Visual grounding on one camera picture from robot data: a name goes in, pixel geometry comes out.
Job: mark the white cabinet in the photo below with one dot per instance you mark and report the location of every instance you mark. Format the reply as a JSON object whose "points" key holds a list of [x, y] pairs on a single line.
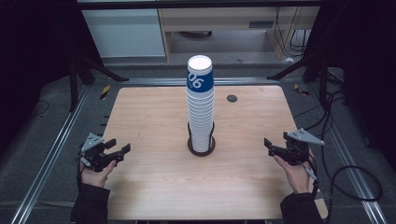
{"points": [[124, 32]]}

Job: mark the person's right hand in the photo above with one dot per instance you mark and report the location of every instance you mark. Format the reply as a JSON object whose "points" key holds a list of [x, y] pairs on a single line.
{"points": [[299, 179]]}

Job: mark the black stand legs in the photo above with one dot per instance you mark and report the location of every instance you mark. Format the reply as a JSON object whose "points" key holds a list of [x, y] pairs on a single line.
{"points": [[323, 81], [73, 84]]}

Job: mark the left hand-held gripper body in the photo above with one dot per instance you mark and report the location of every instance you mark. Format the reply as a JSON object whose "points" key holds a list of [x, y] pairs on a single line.
{"points": [[93, 146]]}

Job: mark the stack of white paper cups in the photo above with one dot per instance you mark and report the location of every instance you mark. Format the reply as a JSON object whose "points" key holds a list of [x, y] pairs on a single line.
{"points": [[200, 109]]}

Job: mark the yellow black tape strip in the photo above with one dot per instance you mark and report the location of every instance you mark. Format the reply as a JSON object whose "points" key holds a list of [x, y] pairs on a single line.
{"points": [[105, 91], [299, 89]]}

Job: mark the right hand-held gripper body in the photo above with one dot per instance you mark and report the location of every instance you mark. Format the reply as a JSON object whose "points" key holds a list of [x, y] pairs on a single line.
{"points": [[297, 149]]}

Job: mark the dark round table grommet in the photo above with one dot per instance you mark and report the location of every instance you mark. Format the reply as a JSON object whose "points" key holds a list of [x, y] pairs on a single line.
{"points": [[232, 98]]}

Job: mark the person's left hand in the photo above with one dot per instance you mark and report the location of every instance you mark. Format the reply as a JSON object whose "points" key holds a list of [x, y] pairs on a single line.
{"points": [[95, 179]]}

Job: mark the aluminium floor rail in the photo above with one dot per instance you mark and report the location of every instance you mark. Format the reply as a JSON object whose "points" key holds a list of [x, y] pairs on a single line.
{"points": [[46, 165], [155, 81], [351, 168]]}

